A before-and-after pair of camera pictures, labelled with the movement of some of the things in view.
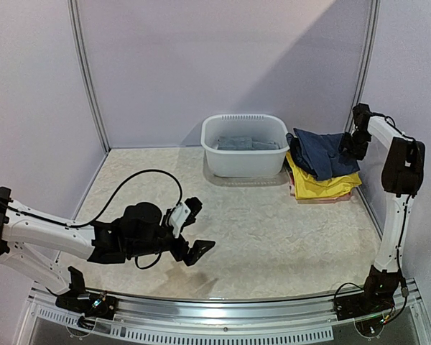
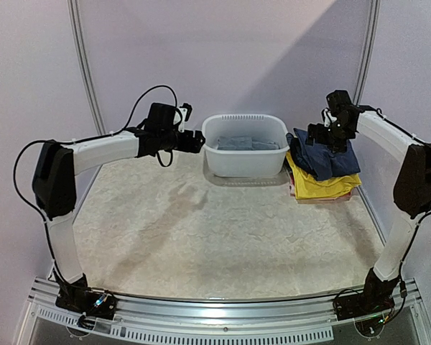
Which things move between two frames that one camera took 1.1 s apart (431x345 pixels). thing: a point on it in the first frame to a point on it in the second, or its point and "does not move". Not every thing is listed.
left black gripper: (194, 252) to (197, 144)
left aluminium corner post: (73, 7) does not move
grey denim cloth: (245, 143) does not move
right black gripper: (350, 142) to (318, 131)
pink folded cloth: (317, 200) does not move
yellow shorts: (307, 186) does not move
